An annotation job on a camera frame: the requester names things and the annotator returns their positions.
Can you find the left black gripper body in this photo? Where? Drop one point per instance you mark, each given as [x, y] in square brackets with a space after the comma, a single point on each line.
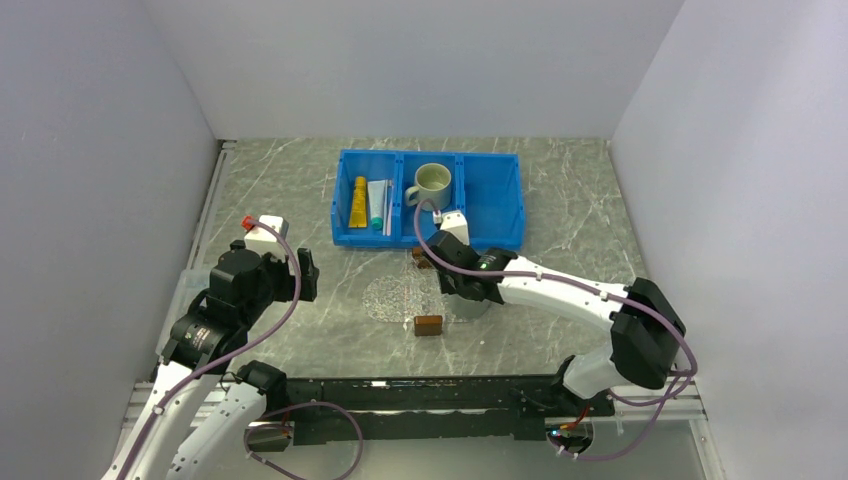
[278, 284]

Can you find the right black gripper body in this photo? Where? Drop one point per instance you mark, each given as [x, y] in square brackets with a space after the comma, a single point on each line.
[451, 286]

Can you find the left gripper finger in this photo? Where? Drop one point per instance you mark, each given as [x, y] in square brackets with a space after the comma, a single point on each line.
[305, 260]
[309, 284]

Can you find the clear acrylic toothbrush holder tray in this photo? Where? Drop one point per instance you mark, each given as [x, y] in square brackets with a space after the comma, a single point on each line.
[428, 310]

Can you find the grey ceramic mug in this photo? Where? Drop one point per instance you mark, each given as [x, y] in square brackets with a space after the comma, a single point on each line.
[464, 310]

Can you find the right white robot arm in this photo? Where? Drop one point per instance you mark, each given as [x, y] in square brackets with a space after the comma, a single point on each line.
[643, 332]

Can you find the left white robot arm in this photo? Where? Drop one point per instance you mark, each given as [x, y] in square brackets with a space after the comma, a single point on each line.
[201, 344]

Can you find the yellow toothpaste tube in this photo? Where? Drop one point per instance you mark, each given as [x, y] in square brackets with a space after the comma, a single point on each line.
[358, 217]

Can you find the pink toothbrush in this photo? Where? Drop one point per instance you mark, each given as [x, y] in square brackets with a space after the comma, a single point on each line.
[391, 208]

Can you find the white green-capped toothpaste tube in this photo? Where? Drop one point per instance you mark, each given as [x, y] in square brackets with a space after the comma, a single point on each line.
[377, 195]

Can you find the clear plastic screw box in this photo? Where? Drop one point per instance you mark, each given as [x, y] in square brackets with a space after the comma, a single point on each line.
[190, 283]

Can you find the cream ceramic mug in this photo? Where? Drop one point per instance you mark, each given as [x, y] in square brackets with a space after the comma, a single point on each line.
[432, 181]

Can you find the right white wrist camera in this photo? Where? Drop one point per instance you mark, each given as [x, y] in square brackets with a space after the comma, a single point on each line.
[453, 222]

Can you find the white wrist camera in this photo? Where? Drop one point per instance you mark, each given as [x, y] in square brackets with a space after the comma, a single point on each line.
[260, 240]
[453, 222]

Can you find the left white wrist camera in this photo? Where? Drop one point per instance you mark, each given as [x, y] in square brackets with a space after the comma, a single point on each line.
[260, 240]

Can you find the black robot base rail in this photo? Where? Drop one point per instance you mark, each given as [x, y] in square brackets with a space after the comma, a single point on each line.
[522, 407]

